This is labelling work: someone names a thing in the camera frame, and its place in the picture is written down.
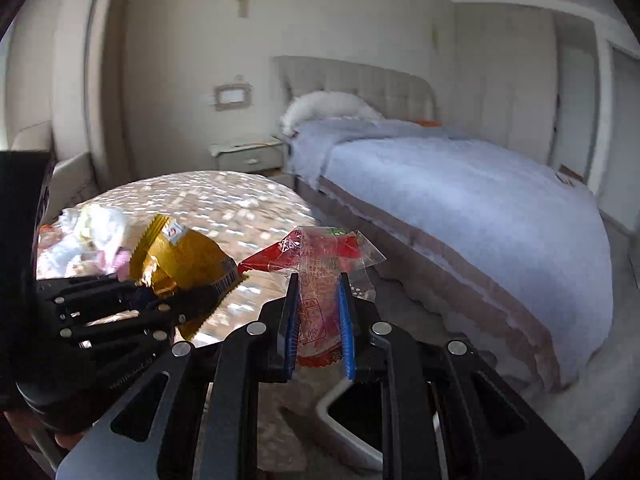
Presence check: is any red clear snack wrapper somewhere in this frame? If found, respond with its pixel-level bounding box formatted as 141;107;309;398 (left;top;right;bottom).
239;226;385;368

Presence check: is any yellow snack wrapper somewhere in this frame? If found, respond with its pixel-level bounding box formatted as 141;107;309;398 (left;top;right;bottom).
129;214;244;340

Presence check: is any left hand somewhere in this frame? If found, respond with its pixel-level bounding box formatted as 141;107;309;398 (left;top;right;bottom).
3;408;84;451

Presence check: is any round embroidered tablecloth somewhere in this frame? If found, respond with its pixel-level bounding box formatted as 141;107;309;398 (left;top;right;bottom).
88;170;317;347

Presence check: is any white nightstand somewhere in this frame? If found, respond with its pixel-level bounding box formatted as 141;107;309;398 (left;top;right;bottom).
209;136;286;174

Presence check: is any bed with lavender blanket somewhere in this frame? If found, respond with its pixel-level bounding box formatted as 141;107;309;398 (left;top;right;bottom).
290;118;614;390

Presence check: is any orange pillow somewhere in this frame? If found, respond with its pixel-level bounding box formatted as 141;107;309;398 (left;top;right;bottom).
414;120;442;128

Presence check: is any white pillow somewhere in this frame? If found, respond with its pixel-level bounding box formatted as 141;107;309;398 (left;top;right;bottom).
280;91;384;136

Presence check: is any beige tufted headboard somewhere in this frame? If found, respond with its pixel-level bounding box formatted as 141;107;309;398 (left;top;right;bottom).
271;55;439;122

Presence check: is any white wardrobe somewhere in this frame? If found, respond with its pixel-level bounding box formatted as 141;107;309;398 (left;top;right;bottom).
450;3;559;165

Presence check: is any framed wall switch panel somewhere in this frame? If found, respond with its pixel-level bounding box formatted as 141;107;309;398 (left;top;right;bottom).
214;82;252;112

